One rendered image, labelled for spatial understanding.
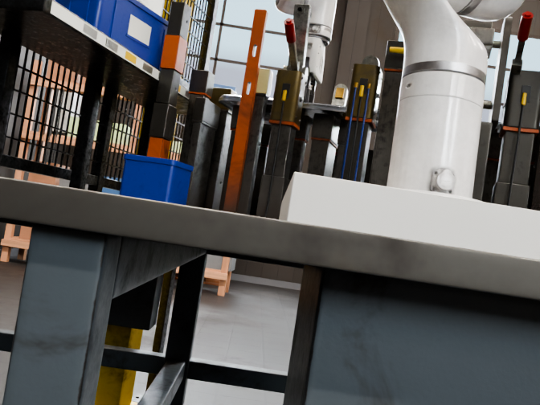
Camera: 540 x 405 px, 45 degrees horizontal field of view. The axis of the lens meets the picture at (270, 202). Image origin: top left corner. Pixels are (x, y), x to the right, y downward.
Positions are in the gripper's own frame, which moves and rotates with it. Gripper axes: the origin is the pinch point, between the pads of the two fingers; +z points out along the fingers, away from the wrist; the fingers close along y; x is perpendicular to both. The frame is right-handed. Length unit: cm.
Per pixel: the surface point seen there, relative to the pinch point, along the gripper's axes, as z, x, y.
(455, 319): 41, -41, -79
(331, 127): 7.3, -9.0, -6.0
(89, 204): 34, -5, -103
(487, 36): -11.0, -41.4, -25.5
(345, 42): -213, 113, 643
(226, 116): 4.7, 23.8, 9.5
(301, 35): -11.4, -0.8, -16.3
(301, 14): -16.1, -0.3, -17.3
